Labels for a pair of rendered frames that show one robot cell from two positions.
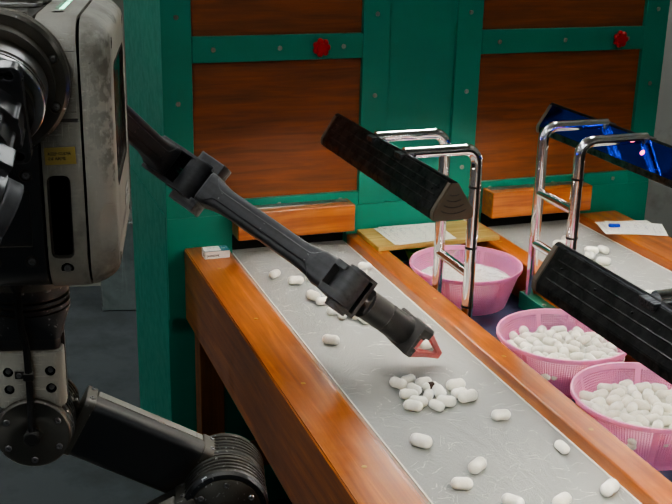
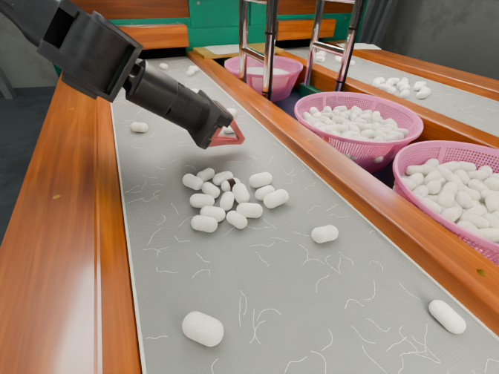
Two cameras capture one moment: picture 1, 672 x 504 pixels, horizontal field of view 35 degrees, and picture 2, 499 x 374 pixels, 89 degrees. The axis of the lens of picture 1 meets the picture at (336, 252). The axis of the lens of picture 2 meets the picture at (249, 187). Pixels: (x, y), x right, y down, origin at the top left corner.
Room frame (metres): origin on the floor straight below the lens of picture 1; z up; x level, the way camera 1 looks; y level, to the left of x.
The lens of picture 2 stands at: (1.45, -0.17, 0.99)
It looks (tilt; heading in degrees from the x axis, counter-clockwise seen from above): 39 degrees down; 354
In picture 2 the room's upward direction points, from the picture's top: 2 degrees clockwise
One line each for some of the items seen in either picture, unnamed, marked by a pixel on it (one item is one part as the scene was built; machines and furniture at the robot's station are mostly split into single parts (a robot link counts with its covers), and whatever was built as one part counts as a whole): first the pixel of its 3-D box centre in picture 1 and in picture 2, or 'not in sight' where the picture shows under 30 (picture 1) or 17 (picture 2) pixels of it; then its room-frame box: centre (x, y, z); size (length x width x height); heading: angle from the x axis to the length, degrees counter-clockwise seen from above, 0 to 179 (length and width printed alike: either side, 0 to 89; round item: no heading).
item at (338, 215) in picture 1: (294, 218); (144, 36); (2.51, 0.10, 0.83); 0.30 x 0.06 x 0.07; 110
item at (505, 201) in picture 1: (537, 198); (304, 28); (2.74, -0.53, 0.83); 0.30 x 0.06 x 0.07; 110
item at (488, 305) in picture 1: (464, 281); (262, 78); (2.37, -0.31, 0.72); 0.27 x 0.27 x 0.10
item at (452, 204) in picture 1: (388, 160); not in sight; (2.12, -0.10, 1.08); 0.62 x 0.08 x 0.07; 20
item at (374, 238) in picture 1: (427, 234); (238, 50); (2.58, -0.23, 0.77); 0.33 x 0.15 x 0.01; 110
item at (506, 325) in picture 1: (561, 355); (350, 131); (1.96, -0.46, 0.72); 0.27 x 0.27 x 0.10
